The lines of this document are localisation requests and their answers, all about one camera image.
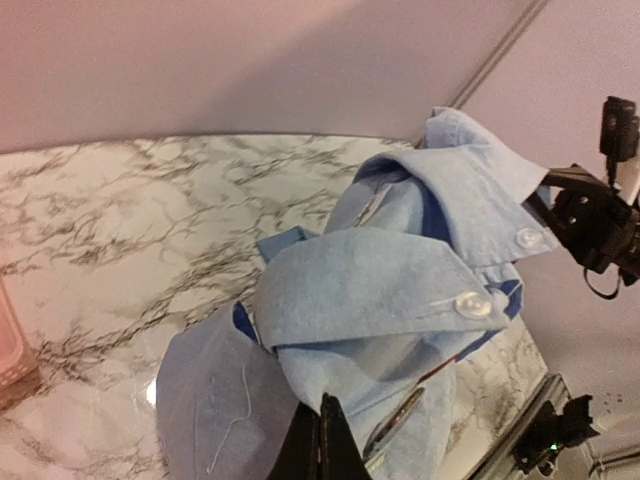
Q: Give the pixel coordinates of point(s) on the blue shirt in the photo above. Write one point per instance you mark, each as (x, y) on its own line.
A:
(415, 271)

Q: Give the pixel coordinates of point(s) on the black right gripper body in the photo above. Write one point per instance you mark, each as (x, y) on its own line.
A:
(600, 231)

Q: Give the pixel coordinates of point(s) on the pink plastic basket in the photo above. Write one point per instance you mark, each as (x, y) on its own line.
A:
(18, 359)

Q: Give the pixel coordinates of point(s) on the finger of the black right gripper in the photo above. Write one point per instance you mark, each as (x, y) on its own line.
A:
(550, 195)

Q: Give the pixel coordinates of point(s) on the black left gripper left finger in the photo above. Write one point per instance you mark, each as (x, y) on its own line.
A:
(298, 458)

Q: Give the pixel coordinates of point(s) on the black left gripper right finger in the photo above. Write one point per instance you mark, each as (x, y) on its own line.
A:
(340, 458)

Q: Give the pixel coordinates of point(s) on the right aluminium post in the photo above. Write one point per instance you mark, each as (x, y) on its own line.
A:
(497, 53)

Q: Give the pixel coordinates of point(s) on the aluminium front rail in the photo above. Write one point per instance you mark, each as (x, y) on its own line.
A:
(500, 462)

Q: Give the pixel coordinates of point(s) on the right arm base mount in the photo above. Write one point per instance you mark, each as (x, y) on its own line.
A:
(553, 432)

